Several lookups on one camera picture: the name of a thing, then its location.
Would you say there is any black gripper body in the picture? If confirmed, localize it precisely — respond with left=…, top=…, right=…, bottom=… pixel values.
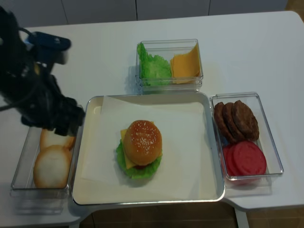
left=14, top=73, right=85, bottom=136

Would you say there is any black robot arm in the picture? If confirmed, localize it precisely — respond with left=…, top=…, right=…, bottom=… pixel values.
left=0, top=8, right=85, bottom=136

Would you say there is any yellow cheese slice on burger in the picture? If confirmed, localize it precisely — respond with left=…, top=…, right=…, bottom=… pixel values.
left=120, top=121, right=163, bottom=170

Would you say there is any green lettuce under burger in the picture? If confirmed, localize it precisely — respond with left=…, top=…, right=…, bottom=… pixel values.
left=116, top=140, right=162, bottom=179

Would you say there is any green lettuce leaf in container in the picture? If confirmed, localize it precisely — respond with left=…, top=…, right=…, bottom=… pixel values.
left=137, top=43, right=171, bottom=86

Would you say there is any clear lettuce and cheese container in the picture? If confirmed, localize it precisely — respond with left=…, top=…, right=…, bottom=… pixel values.
left=135, top=39, right=203, bottom=94

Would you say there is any orange cheese slices stack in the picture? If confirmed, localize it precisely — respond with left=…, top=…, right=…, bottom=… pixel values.
left=170, top=44, right=200, bottom=84

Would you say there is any clear bun container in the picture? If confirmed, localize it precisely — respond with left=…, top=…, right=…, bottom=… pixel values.
left=10, top=126, right=83, bottom=215

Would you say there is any white metal tray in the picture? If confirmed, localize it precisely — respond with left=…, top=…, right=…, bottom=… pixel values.
left=72, top=92, right=226, bottom=205

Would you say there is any red tomato slice in burger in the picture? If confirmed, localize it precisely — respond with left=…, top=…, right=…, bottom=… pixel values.
left=134, top=165, right=146, bottom=170

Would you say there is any white paper tray liner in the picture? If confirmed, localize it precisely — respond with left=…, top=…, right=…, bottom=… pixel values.
left=80, top=95, right=219, bottom=200

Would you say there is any brown patty back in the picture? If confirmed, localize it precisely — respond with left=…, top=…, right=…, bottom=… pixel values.
left=214, top=102, right=237, bottom=144

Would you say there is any brown patty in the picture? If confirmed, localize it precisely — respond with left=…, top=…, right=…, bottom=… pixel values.
left=222, top=102, right=245, bottom=142
left=214, top=102, right=237, bottom=144
left=232, top=100, right=259, bottom=141

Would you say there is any red tomato slice lower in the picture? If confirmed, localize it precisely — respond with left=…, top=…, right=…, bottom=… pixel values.
left=223, top=145, right=238, bottom=176

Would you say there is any brown patty middle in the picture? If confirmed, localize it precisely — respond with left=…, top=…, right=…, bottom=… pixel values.
left=222, top=102, right=245, bottom=142

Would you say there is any brown patty front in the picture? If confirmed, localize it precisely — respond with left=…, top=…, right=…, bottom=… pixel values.
left=232, top=100, right=259, bottom=141

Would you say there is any red tomato slice top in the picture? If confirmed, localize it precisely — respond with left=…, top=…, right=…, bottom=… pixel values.
left=227, top=141, right=267, bottom=176

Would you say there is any clear patty and tomato container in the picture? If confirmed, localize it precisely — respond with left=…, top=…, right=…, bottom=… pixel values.
left=210, top=92, right=284, bottom=197

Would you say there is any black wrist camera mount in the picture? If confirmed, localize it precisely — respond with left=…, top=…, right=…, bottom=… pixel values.
left=24, top=31, right=72, bottom=65

